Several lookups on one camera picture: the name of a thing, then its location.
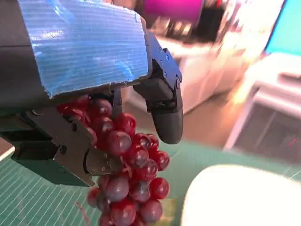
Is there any green cutting mat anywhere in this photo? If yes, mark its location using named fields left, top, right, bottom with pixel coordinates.
left=0, top=138, right=301, bottom=226

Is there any white square plate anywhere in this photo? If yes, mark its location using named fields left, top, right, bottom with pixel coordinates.
left=179, top=164, right=301, bottom=226

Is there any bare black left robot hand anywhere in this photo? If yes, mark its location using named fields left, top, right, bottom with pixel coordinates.
left=0, top=0, right=184, bottom=188

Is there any red toy grape bunch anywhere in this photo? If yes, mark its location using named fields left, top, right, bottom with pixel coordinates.
left=57, top=95, right=171, bottom=226

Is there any cyan screen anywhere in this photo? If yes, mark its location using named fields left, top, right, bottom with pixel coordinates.
left=265, top=0, right=301, bottom=57

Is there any white mesh cabinet red light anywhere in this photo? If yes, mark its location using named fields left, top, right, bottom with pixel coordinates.
left=222, top=52, right=301, bottom=166

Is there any magenta object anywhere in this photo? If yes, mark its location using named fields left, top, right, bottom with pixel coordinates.
left=143, top=0, right=203, bottom=22

